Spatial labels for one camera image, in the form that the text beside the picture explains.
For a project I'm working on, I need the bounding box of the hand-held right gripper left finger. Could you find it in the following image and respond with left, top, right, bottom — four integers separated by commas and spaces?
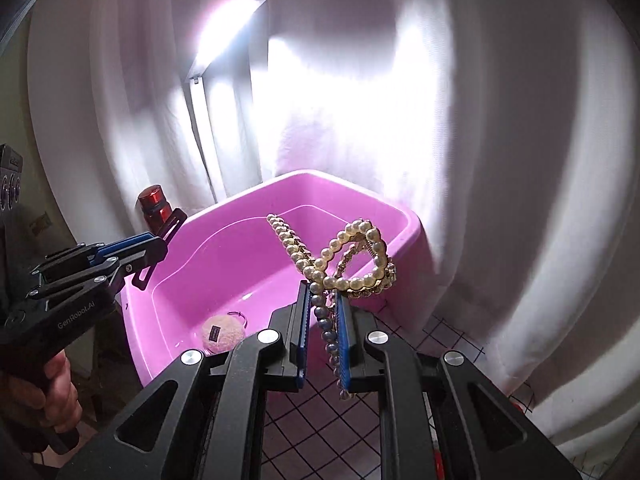
57, 280, 313, 480

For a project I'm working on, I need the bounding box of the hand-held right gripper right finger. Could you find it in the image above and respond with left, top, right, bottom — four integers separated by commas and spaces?
335, 292, 583, 480

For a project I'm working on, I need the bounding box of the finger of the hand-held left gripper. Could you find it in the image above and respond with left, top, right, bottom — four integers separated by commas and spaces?
42, 232, 168, 281
29, 260, 132, 306

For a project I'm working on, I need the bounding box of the fluffy pompom keychain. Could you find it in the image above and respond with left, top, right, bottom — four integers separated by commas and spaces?
201, 311, 248, 356

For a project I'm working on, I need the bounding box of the pearl hair claw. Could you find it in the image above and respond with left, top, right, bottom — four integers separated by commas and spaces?
266, 213, 398, 401

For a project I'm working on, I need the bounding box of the pink plastic basin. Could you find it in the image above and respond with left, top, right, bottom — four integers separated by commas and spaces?
120, 169, 433, 386

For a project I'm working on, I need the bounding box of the person's left hand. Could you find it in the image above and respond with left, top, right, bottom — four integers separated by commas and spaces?
0, 350, 82, 428

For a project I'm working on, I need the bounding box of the red bottle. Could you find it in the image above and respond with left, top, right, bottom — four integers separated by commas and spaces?
137, 185, 175, 235

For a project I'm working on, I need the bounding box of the white curtain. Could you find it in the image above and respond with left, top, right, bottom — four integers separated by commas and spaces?
25, 0, 640, 461

